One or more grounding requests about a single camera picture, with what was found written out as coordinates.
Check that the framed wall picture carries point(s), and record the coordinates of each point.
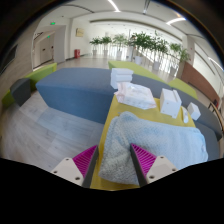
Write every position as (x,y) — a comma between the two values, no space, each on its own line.
(79,32)

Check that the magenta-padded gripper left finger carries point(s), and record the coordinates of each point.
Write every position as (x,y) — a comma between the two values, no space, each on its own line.
(71,168)

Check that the large white box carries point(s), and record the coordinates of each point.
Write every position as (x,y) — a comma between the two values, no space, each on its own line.
(169,103)

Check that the dark grey cube stool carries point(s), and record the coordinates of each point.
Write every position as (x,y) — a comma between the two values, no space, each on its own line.
(20,91)

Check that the small white cube box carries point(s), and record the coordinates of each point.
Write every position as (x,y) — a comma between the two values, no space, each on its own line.
(194,111)

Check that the wooden bench with metal frame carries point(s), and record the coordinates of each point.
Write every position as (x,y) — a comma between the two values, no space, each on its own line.
(217,115)

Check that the long blue-grey upholstered bench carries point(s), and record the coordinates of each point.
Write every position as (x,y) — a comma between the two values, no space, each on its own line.
(73,91)

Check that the black wall screen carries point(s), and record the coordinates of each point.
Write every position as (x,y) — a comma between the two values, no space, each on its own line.
(8,60)

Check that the brown wooden partition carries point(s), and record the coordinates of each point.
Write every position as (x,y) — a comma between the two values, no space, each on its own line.
(200,81)

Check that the white toothpaste tube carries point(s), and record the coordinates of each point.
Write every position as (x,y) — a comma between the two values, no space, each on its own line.
(185,115)

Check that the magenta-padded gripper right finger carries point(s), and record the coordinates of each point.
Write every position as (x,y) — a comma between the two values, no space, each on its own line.
(160,166)

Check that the row of potted plants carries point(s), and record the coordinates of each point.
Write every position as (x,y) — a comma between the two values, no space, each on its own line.
(143,41)

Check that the light blue fluffy towel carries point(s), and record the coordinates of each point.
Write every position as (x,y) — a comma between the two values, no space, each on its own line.
(160,143)

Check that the lime green upholstered bench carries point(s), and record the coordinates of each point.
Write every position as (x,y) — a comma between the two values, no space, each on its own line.
(133,67)
(182,87)
(40,74)

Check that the ceiling strip lights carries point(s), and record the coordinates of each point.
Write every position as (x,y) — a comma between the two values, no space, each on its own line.
(114,6)

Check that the red fire extinguisher cabinet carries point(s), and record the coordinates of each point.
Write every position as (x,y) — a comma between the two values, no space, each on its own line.
(77,53)

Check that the clear plastic wipes pack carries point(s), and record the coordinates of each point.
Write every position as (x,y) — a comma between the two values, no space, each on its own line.
(135,96)

